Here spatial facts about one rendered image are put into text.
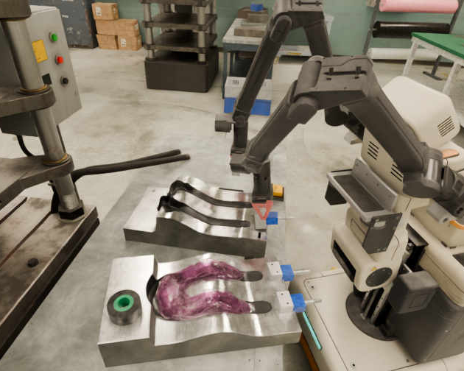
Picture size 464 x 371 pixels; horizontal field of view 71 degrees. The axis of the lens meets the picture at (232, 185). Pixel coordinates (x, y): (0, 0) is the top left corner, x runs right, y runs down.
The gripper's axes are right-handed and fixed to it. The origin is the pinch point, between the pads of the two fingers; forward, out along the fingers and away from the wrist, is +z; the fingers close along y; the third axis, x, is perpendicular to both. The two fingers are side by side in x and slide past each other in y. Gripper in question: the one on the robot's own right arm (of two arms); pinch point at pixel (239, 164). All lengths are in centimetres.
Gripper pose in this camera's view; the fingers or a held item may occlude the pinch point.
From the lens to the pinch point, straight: 133.9
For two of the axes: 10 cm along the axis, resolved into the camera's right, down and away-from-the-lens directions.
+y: -1.5, 5.6, -8.1
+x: 9.9, 1.0, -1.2
